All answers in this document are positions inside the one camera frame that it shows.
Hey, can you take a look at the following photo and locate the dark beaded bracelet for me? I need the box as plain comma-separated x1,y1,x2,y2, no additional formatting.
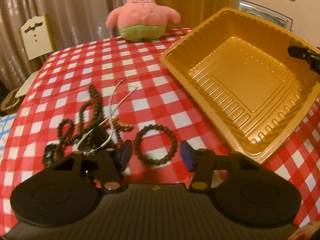
133,123,179,166

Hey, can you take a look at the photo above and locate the grey sheer curtain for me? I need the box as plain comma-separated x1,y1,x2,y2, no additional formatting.
1,0,123,90

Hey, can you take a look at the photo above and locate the long dark beaded necklace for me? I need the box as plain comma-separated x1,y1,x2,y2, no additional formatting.
56,83,104,146

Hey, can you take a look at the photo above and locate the white wooden chair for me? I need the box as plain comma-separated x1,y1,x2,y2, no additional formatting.
14,14,57,99

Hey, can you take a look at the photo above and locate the pink starfish plush toy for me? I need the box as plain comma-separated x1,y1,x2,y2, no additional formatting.
105,0,181,42

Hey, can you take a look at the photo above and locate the red white checkered tablecloth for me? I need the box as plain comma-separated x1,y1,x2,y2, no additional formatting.
1,28,319,235

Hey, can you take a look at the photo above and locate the golden plastic tray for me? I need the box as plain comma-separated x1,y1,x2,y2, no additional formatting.
160,8,319,163

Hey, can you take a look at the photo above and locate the silver chain necklace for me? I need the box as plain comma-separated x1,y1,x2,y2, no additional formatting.
74,79,139,155

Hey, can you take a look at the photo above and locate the framed sand art picture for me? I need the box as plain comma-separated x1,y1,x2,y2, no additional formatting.
235,0,293,31

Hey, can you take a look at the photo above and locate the black hair clip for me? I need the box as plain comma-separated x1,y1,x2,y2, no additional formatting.
42,144,59,167

